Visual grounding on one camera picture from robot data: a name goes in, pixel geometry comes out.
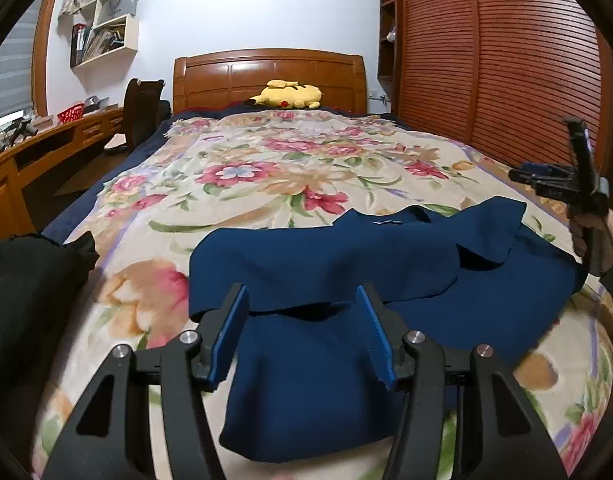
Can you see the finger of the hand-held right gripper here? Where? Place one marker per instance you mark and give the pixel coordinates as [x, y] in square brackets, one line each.
[541, 177]
[581, 145]

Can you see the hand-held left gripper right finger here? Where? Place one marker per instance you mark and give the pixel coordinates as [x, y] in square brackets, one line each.
[379, 335]

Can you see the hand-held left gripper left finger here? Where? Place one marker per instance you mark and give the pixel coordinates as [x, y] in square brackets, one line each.
[226, 330]

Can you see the navy blue suit jacket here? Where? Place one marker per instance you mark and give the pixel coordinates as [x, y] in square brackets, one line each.
[316, 360]

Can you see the person's right hand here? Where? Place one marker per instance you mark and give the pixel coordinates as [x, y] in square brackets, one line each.
[578, 235]

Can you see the wooden louvered wardrobe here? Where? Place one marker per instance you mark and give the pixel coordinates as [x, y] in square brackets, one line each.
[486, 50]

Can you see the floral bed sheet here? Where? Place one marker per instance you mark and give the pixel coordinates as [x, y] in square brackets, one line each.
[266, 180]

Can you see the black folded clothing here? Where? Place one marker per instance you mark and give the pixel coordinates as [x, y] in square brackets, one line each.
[21, 310]

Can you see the small white figure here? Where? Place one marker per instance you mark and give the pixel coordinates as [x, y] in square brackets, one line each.
[392, 34]

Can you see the dark wooden chair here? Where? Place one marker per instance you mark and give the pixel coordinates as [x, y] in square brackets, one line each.
[141, 110]

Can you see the yellow plush toy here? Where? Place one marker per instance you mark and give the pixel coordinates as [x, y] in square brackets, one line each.
[291, 94]

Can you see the wooden bed headboard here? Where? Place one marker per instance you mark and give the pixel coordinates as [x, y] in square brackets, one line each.
[266, 72]

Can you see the red basket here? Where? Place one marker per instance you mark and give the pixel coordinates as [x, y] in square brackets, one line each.
[71, 113]

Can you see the wooden desk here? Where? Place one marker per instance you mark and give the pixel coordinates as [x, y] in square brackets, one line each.
[16, 165]

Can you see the grey window blind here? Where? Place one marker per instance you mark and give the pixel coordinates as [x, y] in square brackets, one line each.
[11, 75]

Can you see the white wall shelf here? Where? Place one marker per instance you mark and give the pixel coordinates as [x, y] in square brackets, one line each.
[109, 35]

